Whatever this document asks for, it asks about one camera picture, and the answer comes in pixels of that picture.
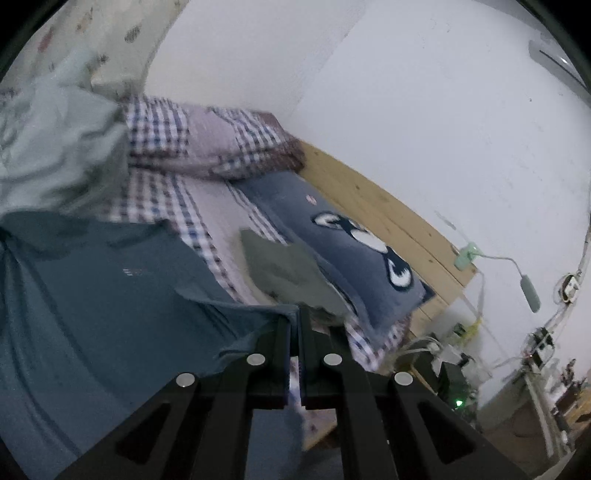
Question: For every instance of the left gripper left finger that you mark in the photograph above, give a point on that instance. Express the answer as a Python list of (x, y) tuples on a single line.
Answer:
[(196, 428)]

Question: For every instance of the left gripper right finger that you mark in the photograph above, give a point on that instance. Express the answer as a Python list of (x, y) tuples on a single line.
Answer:
[(389, 429)]

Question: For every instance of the dark teal shirt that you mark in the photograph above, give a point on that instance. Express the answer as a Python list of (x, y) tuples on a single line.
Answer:
[(96, 318)]

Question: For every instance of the blue cartoon pillow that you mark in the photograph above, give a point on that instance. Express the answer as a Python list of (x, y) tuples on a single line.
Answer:
[(381, 285)]

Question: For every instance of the wooden headboard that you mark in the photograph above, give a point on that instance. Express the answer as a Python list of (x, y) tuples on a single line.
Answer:
[(430, 254)]

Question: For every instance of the olive green folded garment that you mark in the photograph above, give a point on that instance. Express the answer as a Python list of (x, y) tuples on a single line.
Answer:
[(289, 275)]

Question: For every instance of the green clip desk lamp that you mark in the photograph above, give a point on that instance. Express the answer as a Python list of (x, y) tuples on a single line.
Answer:
[(505, 266)]

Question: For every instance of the plaid bed sheet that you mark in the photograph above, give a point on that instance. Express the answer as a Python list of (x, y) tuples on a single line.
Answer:
[(208, 216)]

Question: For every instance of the folded plaid quilt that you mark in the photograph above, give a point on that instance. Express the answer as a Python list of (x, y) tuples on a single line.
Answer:
[(208, 142)]

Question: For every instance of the light grey-green jacket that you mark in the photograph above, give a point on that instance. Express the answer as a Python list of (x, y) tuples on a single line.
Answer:
[(64, 147)]

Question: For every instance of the pineapple print curtain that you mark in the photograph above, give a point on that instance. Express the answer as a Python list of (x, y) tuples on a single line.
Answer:
[(124, 35)]

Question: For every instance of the white air conditioner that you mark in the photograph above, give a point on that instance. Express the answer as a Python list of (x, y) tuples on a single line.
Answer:
[(556, 64)]

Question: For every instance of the wall power socket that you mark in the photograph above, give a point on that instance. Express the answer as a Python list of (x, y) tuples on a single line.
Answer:
[(569, 289)]

